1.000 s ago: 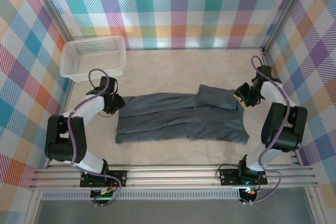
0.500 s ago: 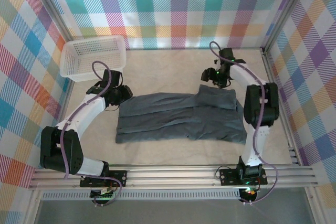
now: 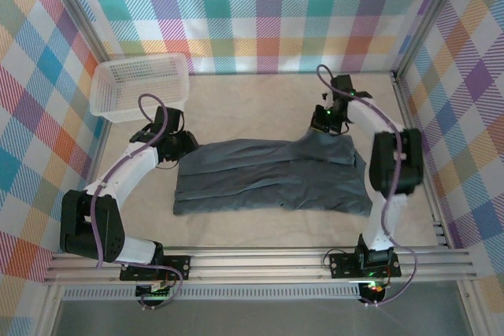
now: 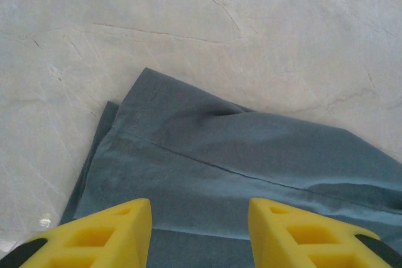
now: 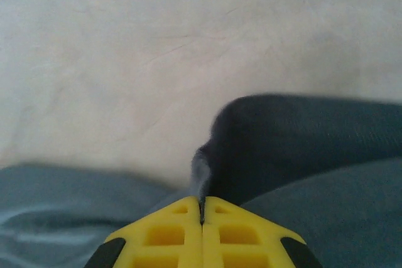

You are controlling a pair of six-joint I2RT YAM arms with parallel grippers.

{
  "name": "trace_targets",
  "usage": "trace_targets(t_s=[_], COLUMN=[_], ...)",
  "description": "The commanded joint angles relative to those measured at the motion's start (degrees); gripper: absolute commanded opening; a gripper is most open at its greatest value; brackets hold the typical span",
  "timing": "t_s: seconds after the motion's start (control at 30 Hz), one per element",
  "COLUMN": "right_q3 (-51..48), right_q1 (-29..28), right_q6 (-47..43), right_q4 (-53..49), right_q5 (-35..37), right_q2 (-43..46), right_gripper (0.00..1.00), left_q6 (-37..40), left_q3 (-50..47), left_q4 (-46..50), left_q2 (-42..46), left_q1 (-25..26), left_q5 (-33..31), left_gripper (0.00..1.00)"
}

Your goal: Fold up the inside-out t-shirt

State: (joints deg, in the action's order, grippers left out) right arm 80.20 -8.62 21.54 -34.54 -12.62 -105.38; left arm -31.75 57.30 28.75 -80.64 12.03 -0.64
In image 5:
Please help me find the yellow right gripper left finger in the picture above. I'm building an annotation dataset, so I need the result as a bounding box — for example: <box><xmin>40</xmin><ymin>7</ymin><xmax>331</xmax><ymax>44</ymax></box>
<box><xmin>86</xmin><ymin>196</ymin><xmax>204</xmax><ymax>268</ymax></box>

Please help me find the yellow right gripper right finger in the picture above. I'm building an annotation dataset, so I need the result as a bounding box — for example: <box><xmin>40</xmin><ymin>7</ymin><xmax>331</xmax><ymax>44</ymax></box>
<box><xmin>200</xmin><ymin>196</ymin><xmax>324</xmax><ymax>268</ymax></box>

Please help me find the grey-blue t-shirt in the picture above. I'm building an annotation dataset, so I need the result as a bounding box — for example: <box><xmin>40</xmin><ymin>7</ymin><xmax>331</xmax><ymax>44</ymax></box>
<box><xmin>0</xmin><ymin>92</ymin><xmax>402</xmax><ymax>268</ymax></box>

